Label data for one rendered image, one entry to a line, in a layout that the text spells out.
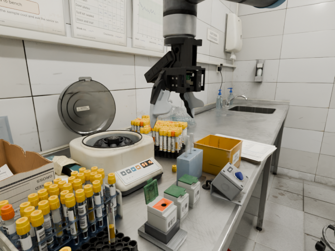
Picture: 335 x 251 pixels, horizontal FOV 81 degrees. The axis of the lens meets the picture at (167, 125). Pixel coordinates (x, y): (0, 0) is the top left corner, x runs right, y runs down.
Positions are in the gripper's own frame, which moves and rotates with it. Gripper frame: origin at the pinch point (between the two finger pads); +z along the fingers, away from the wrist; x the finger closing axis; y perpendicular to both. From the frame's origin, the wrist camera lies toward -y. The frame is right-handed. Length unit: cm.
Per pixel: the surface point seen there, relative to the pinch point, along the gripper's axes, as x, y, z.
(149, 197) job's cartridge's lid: -14.2, 7.7, 11.6
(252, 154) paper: 41.6, 5.5, 20.1
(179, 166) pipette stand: 2.6, 0.5, 13.2
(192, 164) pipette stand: 5.5, 2.9, 12.7
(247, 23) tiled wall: 214, -87, -67
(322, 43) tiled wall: 230, -12, -39
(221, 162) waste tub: 17.9, 5.0, 15.8
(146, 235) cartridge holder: -16.0, 8.7, 19.1
